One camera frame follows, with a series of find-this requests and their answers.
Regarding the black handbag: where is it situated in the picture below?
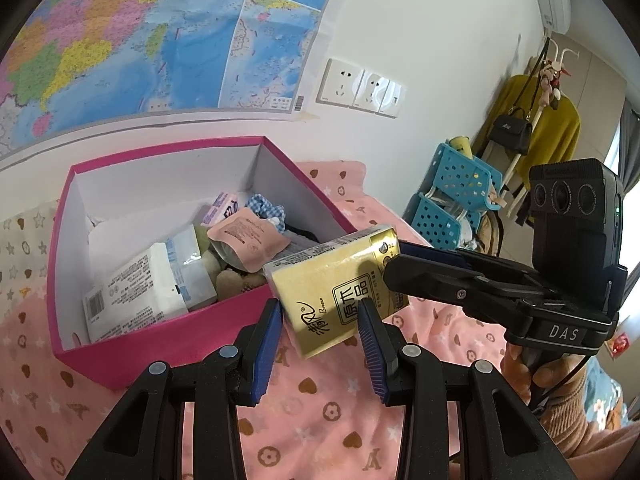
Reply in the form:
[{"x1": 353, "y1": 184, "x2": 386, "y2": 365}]
[{"x1": 487, "y1": 107, "x2": 533, "y2": 156}]

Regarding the colourful wall map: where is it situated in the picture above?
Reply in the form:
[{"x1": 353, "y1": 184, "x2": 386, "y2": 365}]
[{"x1": 0, "y1": 0, "x2": 346, "y2": 158}]

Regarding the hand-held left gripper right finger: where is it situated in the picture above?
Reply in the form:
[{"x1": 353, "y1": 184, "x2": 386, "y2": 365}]
[{"x1": 356, "y1": 299, "x2": 573, "y2": 480}]

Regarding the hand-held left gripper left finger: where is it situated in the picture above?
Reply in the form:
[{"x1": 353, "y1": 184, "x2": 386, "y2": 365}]
[{"x1": 65, "y1": 299, "x2": 283, "y2": 480}]

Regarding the person's right hand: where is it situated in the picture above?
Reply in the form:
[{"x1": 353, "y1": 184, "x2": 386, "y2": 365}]
[{"x1": 501, "y1": 345, "x2": 584, "y2": 407}]

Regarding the pink hanging ornament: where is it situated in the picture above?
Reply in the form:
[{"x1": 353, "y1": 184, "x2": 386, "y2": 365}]
[{"x1": 537, "y1": 60, "x2": 566, "y2": 108}]

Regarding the yellow tissue pack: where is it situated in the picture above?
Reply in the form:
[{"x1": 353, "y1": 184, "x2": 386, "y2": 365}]
[{"x1": 262, "y1": 225, "x2": 411, "y2": 359}]

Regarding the grey curtain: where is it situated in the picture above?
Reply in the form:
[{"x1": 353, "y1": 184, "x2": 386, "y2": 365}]
[{"x1": 617, "y1": 100, "x2": 640, "y2": 186}]

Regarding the pink floral packet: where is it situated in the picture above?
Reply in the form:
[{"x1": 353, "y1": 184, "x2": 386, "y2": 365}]
[{"x1": 200, "y1": 191, "x2": 240, "y2": 228}]

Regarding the blue gingham scrunchie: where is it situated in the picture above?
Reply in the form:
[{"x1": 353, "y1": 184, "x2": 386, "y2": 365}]
[{"x1": 245, "y1": 193, "x2": 287, "y2": 231}]

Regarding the blue printed bedding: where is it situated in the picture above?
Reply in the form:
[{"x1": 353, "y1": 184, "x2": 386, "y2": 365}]
[{"x1": 585, "y1": 360, "x2": 628, "y2": 431}]

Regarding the white barcode packet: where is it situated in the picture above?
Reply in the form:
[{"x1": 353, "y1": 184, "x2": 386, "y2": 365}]
[{"x1": 82, "y1": 242, "x2": 191, "y2": 343}]

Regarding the blue plastic basket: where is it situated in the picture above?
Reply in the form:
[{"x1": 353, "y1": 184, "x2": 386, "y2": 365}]
[
  {"x1": 425, "y1": 142, "x2": 503, "y2": 211},
  {"x1": 404, "y1": 192, "x2": 466, "y2": 251}
]

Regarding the blue and white packet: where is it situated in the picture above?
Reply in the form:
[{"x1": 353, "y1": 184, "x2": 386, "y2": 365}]
[{"x1": 165, "y1": 224, "x2": 218, "y2": 311}]

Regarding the pink cardboard box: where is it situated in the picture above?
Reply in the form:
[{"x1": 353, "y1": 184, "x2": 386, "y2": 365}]
[{"x1": 47, "y1": 135, "x2": 361, "y2": 392}]

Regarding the white star-patterned cloth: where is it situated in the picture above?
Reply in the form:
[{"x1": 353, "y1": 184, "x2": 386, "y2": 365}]
[{"x1": 0, "y1": 200, "x2": 63, "y2": 326}]

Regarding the pink hand cream pouch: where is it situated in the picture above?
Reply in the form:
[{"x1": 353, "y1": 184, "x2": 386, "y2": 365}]
[{"x1": 206, "y1": 206, "x2": 292, "y2": 272}]

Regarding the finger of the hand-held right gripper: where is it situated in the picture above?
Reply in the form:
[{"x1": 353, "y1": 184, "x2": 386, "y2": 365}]
[
  {"x1": 382, "y1": 254, "x2": 531, "y2": 331},
  {"x1": 397, "y1": 241, "x2": 541, "y2": 282}
]

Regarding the white coat rack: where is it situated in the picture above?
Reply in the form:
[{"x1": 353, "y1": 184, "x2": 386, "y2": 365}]
[{"x1": 492, "y1": 35, "x2": 581, "y2": 221}]

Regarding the beige furry pompom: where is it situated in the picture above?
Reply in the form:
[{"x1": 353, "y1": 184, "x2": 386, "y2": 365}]
[{"x1": 215, "y1": 265, "x2": 268, "y2": 301}]

